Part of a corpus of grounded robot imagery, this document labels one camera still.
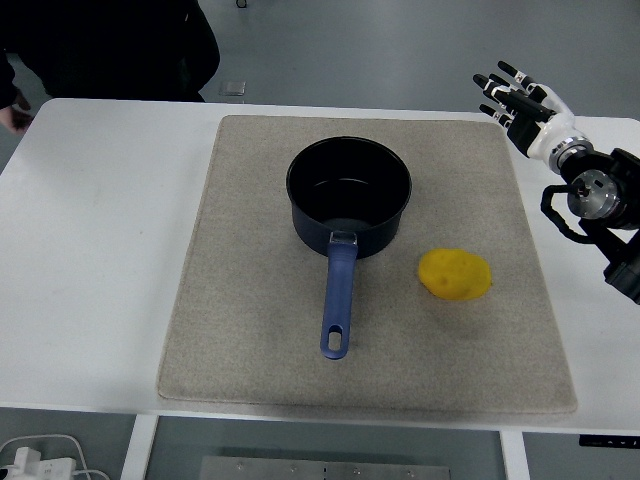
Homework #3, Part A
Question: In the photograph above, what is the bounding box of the white table leg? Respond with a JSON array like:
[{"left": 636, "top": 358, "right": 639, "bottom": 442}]
[
  {"left": 499, "top": 429, "right": 531, "bottom": 480},
  {"left": 121, "top": 413, "right": 160, "bottom": 480}
]

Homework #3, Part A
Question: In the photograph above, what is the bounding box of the black table control panel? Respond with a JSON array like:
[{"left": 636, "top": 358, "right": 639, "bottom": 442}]
[{"left": 578, "top": 434, "right": 640, "bottom": 448}]

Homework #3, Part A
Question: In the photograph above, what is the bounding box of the blue pot with handle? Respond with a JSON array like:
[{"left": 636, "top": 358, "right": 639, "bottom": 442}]
[{"left": 285, "top": 135, "right": 414, "bottom": 361}]

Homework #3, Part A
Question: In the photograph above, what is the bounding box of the person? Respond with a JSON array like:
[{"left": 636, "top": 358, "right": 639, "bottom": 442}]
[{"left": 0, "top": 0, "right": 222, "bottom": 134}]

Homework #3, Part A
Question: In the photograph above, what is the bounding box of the beige table mat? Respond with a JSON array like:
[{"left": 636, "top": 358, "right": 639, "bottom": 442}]
[{"left": 156, "top": 114, "right": 579, "bottom": 415}]

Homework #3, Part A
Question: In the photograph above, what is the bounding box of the white power strip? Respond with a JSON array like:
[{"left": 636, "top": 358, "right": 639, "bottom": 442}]
[{"left": 0, "top": 457, "right": 76, "bottom": 480}]

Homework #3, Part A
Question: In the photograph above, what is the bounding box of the person's hand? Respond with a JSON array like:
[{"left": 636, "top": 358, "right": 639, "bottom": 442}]
[{"left": 0, "top": 91, "right": 34, "bottom": 134}]

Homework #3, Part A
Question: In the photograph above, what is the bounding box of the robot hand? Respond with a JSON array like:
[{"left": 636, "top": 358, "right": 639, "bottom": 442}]
[{"left": 472, "top": 60, "right": 579, "bottom": 162}]

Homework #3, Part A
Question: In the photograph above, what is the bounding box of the grey metal plate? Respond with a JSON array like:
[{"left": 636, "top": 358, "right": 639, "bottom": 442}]
[{"left": 199, "top": 455, "right": 451, "bottom": 480}]

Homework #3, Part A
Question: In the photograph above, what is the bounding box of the white plug adapter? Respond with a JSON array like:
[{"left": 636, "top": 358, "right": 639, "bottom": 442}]
[{"left": 10, "top": 446, "right": 46, "bottom": 474}]

